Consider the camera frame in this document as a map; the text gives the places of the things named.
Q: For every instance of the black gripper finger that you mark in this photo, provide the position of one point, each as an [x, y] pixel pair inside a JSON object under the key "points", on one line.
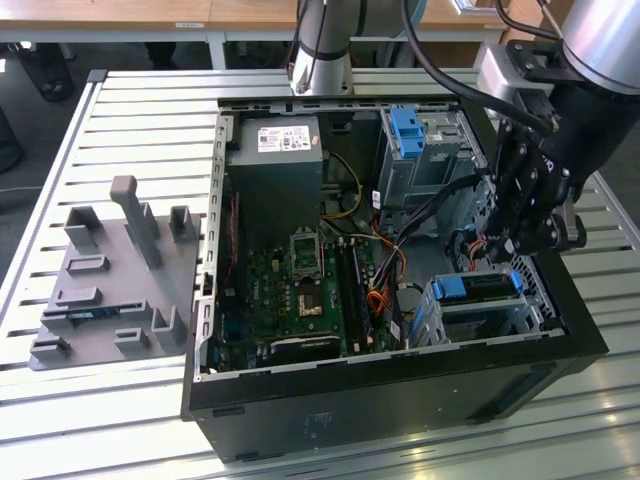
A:
{"points": [[510, 190], [537, 225]]}

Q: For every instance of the hard disk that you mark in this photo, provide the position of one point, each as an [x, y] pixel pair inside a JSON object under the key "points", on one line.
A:
{"points": [[450, 289]]}

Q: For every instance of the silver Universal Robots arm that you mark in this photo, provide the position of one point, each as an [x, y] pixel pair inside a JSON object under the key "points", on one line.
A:
{"points": [[325, 30]]}

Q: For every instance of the metal perforated disk bay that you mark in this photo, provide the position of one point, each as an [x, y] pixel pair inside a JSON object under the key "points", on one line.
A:
{"points": [[480, 320]]}

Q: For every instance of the metal drive cage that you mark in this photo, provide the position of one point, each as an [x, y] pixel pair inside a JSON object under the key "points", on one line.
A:
{"points": [[435, 170]]}

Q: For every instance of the blue drive latch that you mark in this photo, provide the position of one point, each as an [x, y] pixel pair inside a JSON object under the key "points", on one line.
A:
{"points": [[406, 132]]}

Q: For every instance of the brown wooden cabinet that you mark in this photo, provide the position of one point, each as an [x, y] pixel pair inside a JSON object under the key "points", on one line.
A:
{"points": [[530, 15]]}

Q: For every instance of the round grey case speaker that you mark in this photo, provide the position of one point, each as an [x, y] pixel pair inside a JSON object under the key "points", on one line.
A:
{"points": [[411, 300]]}

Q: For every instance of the grey power supply unit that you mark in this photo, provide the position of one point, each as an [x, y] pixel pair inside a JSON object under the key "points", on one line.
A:
{"points": [[275, 185]]}

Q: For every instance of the black open PC case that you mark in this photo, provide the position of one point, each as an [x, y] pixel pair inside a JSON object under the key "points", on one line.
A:
{"points": [[350, 405]]}

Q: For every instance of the black graphics card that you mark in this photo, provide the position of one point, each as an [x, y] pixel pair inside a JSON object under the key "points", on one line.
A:
{"points": [[305, 350]]}

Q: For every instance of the green motherboard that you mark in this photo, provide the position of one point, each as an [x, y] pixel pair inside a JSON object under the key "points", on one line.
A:
{"points": [[270, 300]]}

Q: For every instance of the grey parts rack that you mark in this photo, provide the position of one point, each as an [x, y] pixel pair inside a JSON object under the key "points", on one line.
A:
{"points": [[125, 280]]}

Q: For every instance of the RAM stick with blue label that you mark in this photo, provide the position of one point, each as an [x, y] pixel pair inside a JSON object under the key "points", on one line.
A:
{"points": [[92, 314]]}

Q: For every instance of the black office chair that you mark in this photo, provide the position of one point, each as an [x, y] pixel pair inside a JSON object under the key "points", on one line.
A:
{"points": [[47, 70]]}

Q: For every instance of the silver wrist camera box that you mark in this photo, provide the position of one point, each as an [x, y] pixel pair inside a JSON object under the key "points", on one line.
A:
{"points": [[500, 75]]}

